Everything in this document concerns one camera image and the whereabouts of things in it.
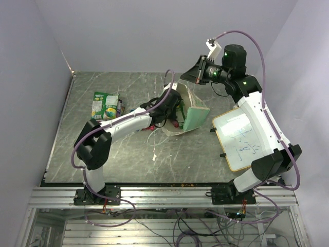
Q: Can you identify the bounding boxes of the green printed paper bag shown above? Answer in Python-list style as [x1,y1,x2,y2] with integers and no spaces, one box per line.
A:
[156,82,210,137]

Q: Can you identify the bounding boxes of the purple pink candy tube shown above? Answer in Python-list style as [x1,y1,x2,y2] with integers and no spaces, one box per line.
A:
[172,121,179,128]

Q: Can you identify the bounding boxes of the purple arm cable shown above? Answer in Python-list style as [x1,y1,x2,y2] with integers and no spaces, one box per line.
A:
[214,30,301,224]
[70,68,175,228]

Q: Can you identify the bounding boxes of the red snack packet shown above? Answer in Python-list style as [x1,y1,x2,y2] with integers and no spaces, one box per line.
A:
[143,125,156,131]

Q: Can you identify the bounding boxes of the green yellow snack box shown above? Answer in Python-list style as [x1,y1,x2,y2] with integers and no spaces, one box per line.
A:
[91,92,119,120]

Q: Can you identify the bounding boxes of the green snack packet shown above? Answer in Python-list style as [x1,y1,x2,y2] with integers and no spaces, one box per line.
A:
[116,99,125,117]

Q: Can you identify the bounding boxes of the aluminium extrusion rail frame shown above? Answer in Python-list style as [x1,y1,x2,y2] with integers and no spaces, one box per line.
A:
[17,184,310,246]

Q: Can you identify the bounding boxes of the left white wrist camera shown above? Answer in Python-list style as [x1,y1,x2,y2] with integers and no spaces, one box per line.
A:
[171,82,178,90]

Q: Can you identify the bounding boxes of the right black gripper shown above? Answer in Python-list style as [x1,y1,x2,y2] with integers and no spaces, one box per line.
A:
[181,55,231,85]

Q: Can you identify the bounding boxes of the white whiteboard wooden frame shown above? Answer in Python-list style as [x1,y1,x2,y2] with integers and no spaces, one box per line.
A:
[212,108,264,172]

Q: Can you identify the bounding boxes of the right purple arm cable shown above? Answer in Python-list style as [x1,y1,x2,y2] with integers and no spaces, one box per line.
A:
[214,30,301,224]

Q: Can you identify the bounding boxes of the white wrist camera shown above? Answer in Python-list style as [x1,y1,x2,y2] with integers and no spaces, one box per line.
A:
[171,82,178,90]
[206,39,222,61]

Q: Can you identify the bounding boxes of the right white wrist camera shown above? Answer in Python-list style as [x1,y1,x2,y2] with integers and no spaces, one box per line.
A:
[206,39,222,61]

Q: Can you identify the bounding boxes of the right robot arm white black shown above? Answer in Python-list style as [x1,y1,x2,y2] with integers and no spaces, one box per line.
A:
[181,40,302,205]

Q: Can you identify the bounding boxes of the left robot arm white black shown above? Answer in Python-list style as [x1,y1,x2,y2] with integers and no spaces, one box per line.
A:
[71,89,181,204]

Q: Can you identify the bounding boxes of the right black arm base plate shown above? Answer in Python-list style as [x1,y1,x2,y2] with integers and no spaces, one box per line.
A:
[205,182,256,205]

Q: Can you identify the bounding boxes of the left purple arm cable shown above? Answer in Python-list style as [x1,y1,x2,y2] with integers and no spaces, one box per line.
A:
[70,68,175,228]

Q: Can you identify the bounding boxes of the loose cables under table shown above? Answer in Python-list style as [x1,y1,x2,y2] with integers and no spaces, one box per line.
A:
[84,197,283,247]

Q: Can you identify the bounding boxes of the green Fox's candy packet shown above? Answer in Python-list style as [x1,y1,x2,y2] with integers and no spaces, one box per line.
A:
[176,100,186,129]

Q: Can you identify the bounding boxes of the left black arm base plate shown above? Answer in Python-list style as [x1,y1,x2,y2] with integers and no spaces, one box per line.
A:
[74,186,121,206]

